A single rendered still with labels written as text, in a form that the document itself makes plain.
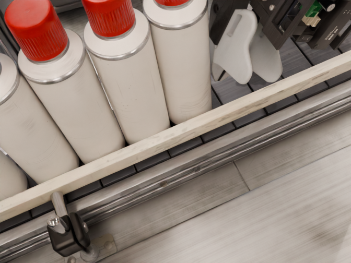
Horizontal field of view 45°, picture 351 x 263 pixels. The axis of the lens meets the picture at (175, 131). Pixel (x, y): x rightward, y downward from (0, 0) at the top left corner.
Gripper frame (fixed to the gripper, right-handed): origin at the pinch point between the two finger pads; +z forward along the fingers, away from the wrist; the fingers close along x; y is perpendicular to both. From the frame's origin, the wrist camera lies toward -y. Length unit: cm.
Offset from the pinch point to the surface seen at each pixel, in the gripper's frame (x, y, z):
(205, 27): -6.3, 2.1, -6.4
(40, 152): -17.6, 2.9, 7.3
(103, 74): -13.7, 2.1, -1.4
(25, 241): -18.0, 5.7, 19.1
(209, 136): -0.1, 4.3, 6.4
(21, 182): -18.1, 1.4, 14.3
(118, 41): -13.7, 2.5, -5.2
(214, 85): 2.8, -1.4, 4.6
